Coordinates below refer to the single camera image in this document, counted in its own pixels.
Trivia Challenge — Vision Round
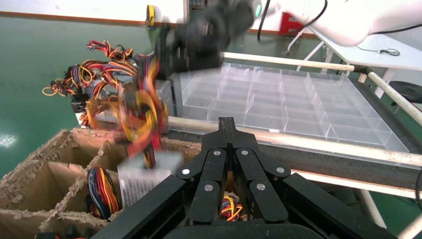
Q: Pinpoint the thin black coiled cable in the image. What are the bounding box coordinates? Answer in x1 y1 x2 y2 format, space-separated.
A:
355 44 401 57

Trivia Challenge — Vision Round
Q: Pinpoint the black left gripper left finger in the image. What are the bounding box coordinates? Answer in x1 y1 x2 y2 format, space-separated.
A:
91 117 229 239

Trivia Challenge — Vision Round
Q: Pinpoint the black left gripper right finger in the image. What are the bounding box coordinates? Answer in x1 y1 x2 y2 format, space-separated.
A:
227 117 381 239

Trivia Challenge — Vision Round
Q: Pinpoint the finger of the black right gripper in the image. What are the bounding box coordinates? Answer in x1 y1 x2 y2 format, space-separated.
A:
156 23 179 81
178 39 225 74

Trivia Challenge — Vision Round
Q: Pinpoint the red cabinet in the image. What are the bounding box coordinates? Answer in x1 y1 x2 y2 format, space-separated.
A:
278 12 309 37

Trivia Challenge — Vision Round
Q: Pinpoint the white conveyor side beam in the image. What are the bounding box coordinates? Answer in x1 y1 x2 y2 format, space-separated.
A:
290 169 422 200

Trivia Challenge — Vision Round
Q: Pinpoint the brown divided cardboard box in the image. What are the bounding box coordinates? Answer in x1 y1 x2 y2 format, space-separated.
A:
0 127 203 239

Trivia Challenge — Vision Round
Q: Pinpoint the coloured cable bundle in box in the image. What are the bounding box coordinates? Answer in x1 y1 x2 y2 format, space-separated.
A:
86 166 121 221

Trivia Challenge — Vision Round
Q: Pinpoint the clear plastic divided tray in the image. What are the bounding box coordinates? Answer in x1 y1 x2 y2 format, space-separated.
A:
179 62 411 154

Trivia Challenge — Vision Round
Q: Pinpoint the wire harness in corner cell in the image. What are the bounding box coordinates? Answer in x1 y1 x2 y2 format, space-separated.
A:
220 195 247 222

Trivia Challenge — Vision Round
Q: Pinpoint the white side table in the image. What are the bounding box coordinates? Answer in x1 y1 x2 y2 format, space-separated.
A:
285 25 422 100

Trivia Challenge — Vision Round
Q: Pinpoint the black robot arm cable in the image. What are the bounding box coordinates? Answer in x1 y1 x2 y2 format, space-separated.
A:
297 0 422 35
256 0 272 42

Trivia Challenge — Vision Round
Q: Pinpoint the grey power supply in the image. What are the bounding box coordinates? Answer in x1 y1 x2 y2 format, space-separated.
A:
42 59 139 130
86 39 135 63
117 54 184 209
153 79 181 118

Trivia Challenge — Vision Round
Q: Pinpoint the white conveyor support post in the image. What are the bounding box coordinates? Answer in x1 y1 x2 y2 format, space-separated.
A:
397 213 422 239
357 189 387 229

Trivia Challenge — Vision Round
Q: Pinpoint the black round stool seat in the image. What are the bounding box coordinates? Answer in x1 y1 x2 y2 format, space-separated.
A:
389 81 422 104

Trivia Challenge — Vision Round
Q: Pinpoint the white pipe rail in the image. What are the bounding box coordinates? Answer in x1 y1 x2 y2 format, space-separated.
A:
220 51 367 74
364 67 422 127
166 116 422 168

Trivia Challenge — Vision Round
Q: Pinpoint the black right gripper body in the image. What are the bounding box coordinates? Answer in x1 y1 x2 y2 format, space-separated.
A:
183 0 256 52

